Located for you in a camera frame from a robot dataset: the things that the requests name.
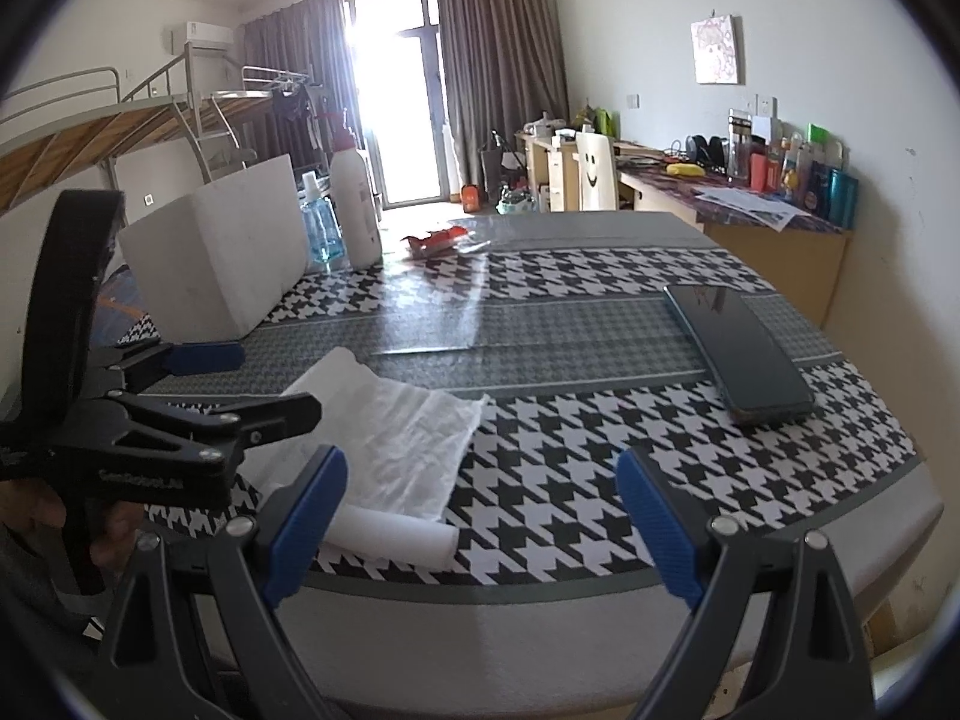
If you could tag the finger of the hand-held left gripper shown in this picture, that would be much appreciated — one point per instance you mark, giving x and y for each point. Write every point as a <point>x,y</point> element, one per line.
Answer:
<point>210,356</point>
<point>285,412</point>

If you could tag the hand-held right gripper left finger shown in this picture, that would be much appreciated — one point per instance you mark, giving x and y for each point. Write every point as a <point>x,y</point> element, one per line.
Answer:
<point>311,517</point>

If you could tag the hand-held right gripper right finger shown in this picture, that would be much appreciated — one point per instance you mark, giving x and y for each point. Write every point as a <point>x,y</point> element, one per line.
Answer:
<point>652,517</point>

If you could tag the white cloth towel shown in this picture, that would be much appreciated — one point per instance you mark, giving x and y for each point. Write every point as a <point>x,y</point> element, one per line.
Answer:
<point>390,420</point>

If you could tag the person's left hand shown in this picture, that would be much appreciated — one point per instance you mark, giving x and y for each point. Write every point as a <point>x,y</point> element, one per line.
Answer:
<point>112,536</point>

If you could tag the blue orange plaid quilt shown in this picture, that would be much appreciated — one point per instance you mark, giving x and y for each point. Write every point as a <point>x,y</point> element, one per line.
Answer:
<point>112,300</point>

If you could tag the houndstooth tablecloth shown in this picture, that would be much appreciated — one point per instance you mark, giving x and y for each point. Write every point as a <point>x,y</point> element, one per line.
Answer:
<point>570,465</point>

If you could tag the white foam box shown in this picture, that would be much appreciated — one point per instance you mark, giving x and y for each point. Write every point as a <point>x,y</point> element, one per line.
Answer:
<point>217,255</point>

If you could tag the clear bottle blue liquid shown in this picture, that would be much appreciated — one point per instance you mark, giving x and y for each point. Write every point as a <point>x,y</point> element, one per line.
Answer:
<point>321,229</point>

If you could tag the black smartphone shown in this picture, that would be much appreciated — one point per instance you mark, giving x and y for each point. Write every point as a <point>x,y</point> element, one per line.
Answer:
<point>742,352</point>

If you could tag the large metal bunk bed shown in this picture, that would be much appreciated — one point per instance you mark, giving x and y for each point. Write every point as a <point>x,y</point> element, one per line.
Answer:
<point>90,127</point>

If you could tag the white spray bottle red top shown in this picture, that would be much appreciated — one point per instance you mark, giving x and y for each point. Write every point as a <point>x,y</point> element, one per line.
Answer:
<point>356,195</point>

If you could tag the metal bed ladder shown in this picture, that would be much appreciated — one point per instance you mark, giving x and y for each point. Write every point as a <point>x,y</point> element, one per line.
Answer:
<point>217,135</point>

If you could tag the red wrapper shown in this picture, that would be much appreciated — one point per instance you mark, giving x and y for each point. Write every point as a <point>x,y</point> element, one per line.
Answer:
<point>435,240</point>

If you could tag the hanging dark clothes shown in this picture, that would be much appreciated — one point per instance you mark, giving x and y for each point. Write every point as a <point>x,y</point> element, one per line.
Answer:
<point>292,109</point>

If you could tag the small metal bunk bed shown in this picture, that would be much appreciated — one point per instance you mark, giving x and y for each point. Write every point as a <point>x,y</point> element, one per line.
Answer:
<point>262,82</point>

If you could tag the wooden desk patterned cover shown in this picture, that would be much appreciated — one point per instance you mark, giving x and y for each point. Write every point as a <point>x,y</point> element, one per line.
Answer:
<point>772,262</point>

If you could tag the orange bag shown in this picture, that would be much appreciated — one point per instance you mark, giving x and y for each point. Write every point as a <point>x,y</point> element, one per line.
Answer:
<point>472,199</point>

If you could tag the white waste bin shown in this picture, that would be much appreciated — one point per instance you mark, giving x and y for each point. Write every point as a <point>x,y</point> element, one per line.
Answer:
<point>516,204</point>

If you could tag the white air conditioner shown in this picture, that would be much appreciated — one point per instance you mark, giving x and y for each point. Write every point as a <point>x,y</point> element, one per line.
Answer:
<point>201,36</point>

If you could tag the glass balcony door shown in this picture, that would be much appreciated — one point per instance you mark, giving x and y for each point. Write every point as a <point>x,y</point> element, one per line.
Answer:
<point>397,105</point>

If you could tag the black bag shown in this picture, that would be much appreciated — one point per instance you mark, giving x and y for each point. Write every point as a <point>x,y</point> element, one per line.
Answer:
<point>496,165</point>

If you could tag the printed papers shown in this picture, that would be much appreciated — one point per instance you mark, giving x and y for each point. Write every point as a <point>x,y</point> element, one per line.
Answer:
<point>750,206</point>

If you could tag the brown curtain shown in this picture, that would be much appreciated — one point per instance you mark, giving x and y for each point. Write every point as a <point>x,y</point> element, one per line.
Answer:
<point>502,75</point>
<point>292,37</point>

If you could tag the yellow object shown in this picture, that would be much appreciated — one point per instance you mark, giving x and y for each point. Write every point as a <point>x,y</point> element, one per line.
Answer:
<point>686,171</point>

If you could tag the wooden chair smiley face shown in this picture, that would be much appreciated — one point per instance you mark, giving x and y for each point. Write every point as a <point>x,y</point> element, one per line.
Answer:
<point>596,172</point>

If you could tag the wooden desk with drawers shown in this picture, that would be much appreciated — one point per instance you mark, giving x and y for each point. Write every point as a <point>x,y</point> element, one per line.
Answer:
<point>536,165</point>

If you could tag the row of toiletry bottles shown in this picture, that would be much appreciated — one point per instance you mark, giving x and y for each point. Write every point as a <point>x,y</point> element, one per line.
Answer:
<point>810,180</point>

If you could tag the white wall switch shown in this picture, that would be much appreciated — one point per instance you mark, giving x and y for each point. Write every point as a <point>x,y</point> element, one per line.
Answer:
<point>764,105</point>

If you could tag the pink wall picture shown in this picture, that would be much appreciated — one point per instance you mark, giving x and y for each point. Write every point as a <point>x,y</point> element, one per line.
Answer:
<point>716,49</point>

